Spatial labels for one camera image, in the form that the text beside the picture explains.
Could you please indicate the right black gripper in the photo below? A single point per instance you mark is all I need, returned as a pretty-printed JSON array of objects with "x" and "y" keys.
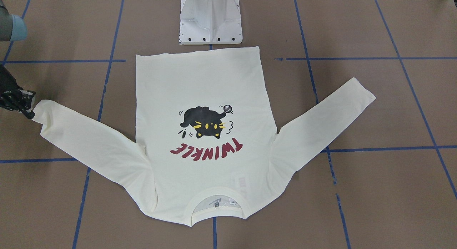
[{"x": 7, "y": 85}]

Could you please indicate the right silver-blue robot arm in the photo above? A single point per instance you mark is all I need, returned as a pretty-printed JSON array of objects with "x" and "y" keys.
[{"x": 12, "y": 27}]

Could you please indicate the cream long-sleeve cat shirt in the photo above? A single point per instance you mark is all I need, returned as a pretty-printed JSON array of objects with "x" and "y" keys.
[{"x": 206, "y": 143}]

